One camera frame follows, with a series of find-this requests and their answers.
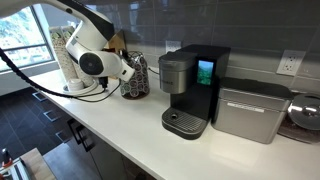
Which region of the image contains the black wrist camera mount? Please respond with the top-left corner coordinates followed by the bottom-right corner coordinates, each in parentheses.
top-left (98, 76), bottom-right (110, 92)

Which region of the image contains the black power cord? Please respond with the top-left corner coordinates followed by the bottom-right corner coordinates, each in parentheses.
top-left (147, 66), bottom-right (161, 76)

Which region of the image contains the black silver coffee maker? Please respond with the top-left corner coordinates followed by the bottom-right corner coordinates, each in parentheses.
top-left (157, 44), bottom-right (232, 141)

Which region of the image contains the silver ice maker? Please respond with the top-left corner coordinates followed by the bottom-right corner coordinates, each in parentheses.
top-left (211, 76), bottom-right (295, 145)

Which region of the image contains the wire coffee pod carousel rack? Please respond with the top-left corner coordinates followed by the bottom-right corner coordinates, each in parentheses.
top-left (119, 50), bottom-right (150, 100)

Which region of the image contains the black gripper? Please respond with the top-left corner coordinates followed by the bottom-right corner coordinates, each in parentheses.
top-left (120, 79), bottom-right (134, 89)

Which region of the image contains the red black tool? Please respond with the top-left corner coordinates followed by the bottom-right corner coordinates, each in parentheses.
top-left (0, 147), bottom-right (14, 172)

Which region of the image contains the white double wall outlet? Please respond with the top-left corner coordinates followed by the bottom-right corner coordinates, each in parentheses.
top-left (275, 49), bottom-right (307, 77)

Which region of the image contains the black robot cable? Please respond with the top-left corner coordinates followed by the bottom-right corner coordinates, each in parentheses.
top-left (0, 47), bottom-right (123, 104)

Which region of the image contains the wooden table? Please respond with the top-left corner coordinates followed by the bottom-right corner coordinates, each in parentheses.
top-left (19, 147), bottom-right (58, 180)

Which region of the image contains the appliance with glass lid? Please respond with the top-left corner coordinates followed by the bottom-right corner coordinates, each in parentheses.
top-left (277, 92), bottom-right (320, 145)

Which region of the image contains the window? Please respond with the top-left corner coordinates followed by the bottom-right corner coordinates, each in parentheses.
top-left (0, 6), bottom-right (56, 73)

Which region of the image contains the white cup holder base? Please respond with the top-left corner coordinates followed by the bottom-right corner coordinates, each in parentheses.
top-left (62, 79), bottom-right (100, 99)

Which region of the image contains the white cup lid stack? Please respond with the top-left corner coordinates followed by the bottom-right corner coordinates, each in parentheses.
top-left (67, 78), bottom-right (85, 92)

